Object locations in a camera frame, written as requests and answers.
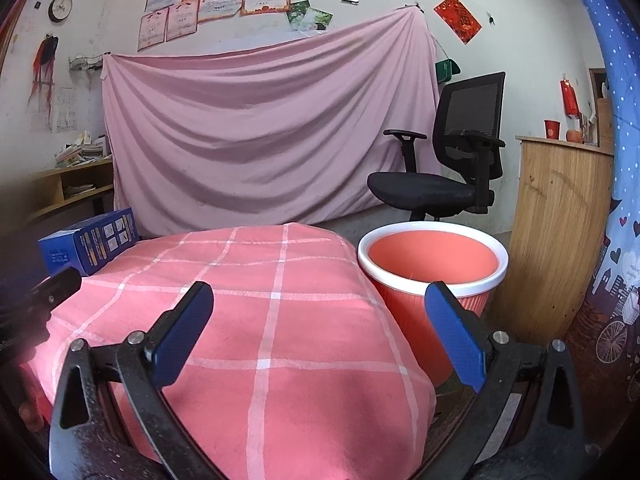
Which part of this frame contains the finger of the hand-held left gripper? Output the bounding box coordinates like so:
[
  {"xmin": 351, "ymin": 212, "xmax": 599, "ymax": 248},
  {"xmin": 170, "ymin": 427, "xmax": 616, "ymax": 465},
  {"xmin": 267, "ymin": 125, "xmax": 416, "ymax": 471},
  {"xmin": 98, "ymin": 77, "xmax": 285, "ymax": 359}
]
[{"xmin": 27, "ymin": 266, "xmax": 82, "ymax": 320}]

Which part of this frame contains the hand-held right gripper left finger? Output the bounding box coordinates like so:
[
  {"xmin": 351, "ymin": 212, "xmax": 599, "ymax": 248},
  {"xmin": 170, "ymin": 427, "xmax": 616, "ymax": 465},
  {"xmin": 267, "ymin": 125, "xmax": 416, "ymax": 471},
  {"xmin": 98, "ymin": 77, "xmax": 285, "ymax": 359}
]
[{"xmin": 48, "ymin": 281, "xmax": 224, "ymax": 480}]

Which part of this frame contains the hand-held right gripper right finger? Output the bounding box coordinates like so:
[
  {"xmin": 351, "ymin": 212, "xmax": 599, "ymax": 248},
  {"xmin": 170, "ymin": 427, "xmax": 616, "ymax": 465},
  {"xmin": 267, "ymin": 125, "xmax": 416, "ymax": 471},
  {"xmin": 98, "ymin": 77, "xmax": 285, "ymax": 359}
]
[{"xmin": 424, "ymin": 281, "xmax": 586, "ymax": 480}]

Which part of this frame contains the orange bin with white rim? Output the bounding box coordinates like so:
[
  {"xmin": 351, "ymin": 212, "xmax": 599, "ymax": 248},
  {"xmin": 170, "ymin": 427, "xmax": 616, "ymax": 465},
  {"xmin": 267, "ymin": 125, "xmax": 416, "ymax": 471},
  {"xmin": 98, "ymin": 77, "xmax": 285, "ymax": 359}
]
[{"xmin": 357, "ymin": 222, "xmax": 510, "ymax": 388}]

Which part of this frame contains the person's left hand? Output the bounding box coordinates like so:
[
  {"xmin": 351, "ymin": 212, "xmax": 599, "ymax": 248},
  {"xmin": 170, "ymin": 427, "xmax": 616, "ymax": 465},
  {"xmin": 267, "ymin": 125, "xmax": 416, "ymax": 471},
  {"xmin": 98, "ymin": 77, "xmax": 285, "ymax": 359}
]
[{"xmin": 15, "ymin": 360, "xmax": 51, "ymax": 433}]

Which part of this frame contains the blue cardboard box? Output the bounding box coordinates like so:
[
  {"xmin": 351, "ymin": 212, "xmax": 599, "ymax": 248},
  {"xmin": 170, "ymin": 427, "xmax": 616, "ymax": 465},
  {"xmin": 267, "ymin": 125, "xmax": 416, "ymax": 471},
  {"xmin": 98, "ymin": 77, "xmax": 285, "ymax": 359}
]
[{"xmin": 38, "ymin": 207, "xmax": 140, "ymax": 277}]

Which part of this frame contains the wooden shelf unit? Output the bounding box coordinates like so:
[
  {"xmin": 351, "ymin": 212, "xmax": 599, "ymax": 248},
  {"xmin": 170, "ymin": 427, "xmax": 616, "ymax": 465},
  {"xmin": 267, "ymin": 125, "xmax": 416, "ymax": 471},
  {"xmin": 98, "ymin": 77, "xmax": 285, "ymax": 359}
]
[{"xmin": 25, "ymin": 159, "xmax": 115, "ymax": 226}]

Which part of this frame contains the pink checked blanket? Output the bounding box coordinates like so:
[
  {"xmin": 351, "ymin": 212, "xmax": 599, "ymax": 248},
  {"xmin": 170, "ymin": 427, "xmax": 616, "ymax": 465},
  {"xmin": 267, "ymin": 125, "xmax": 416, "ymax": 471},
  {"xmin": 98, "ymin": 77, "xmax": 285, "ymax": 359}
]
[{"xmin": 20, "ymin": 223, "xmax": 437, "ymax": 480}]

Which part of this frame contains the stack of books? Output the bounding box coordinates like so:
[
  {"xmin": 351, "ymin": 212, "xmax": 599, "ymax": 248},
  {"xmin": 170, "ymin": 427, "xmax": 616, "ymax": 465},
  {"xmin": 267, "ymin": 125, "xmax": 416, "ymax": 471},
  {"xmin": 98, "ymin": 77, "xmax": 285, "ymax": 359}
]
[{"xmin": 55, "ymin": 131, "xmax": 113, "ymax": 168}]

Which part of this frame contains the wooden cabinet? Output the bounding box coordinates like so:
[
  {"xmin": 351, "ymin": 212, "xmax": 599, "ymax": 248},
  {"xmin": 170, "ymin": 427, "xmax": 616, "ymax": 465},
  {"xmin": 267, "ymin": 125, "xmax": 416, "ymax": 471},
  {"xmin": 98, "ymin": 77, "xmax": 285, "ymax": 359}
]
[{"xmin": 492, "ymin": 135, "xmax": 615, "ymax": 346}]

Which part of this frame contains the black office chair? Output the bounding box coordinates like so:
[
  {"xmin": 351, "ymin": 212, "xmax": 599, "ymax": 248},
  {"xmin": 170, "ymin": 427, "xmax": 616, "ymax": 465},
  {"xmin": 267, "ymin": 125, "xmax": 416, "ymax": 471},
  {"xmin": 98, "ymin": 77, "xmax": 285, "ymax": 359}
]
[{"xmin": 367, "ymin": 71, "xmax": 507, "ymax": 222}]

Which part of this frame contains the pink hanging sheet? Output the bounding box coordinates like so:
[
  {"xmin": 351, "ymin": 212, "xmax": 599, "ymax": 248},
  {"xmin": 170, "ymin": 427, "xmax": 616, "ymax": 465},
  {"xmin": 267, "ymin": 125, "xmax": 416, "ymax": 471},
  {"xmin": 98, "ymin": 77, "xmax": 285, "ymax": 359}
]
[{"xmin": 101, "ymin": 6, "xmax": 441, "ymax": 238}]

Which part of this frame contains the blue dotted printed curtain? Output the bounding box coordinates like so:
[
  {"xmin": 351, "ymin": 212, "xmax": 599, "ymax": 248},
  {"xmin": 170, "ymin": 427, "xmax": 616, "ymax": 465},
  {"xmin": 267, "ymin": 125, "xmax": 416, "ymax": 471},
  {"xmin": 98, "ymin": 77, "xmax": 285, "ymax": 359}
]
[{"xmin": 560, "ymin": 0, "xmax": 640, "ymax": 411}]

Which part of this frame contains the red black tassel ornament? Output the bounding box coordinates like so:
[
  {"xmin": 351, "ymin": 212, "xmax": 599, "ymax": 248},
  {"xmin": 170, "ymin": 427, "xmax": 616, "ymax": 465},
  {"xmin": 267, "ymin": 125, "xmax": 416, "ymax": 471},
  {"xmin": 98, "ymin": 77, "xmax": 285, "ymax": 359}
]
[{"xmin": 27, "ymin": 35, "xmax": 60, "ymax": 111}]

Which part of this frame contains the red hanging ornament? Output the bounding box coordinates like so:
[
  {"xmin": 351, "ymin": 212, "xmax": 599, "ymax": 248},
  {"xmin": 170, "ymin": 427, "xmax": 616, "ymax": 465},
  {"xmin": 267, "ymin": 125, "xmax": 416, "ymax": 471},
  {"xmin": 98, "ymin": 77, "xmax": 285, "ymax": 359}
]
[{"xmin": 560, "ymin": 76, "xmax": 581, "ymax": 118}]

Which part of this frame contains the pink curtain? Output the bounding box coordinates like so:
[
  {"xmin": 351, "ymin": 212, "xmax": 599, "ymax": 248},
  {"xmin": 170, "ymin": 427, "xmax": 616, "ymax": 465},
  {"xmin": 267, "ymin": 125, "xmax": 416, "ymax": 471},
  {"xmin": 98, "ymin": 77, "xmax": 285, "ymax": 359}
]
[{"xmin": 0, "ymin": 0, "xmax": 48, "ymax": 56}]

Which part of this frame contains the green photo print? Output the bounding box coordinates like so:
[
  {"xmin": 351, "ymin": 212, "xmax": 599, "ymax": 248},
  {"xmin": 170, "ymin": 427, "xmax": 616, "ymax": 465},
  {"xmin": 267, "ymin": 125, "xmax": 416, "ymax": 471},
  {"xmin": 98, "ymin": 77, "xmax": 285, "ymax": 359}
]
[
  {"xmin": 300, "ymin": 7, "xmax": 334, "ymax": 33},
  {"xmin": 286, "ymin": 1, "xmax": 311, "ymax": 31}
]

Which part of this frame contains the paper wall calendar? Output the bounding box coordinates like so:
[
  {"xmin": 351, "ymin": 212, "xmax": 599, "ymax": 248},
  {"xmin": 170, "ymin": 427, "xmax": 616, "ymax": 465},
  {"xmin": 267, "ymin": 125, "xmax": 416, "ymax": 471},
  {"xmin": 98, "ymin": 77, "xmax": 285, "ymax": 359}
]
[{"xmin": 30, "ymin": 86, "xmax": 77, "ymax": 133}]

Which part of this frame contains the wire wall shelf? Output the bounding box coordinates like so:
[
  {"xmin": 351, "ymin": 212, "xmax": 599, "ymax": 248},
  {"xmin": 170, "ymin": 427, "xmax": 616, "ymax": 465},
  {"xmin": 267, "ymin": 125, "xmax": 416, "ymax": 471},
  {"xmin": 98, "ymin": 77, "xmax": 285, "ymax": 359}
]
[{"xmin": 68, "ymin": 54, "xmax": 105, "ymax": 72}]

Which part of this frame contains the wooden frame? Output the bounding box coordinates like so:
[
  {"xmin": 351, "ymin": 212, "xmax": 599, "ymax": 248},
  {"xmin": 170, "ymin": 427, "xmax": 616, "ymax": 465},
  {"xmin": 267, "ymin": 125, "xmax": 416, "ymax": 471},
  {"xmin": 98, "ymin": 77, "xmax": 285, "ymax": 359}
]
[{"xmin": 588, "ymin": 67, "xmax": 615, "ymax": 150}]

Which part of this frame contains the red paper wall poster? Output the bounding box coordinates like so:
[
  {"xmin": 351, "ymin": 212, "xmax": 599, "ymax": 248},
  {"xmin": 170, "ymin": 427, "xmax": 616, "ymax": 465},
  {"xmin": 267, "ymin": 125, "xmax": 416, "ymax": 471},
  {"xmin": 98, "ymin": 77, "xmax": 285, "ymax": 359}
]
[{"xmin": 433, "ymin": 0, "xmax": 482, "ymax": 45}]

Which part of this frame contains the group of wall certificates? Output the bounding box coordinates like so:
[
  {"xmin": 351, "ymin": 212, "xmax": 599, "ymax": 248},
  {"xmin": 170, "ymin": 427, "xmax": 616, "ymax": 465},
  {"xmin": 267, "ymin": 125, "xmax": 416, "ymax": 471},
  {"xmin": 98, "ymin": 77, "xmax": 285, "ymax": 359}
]
[{"xmin": 136, "ymin": 0, "xmax": 326, "ymax": 52}]

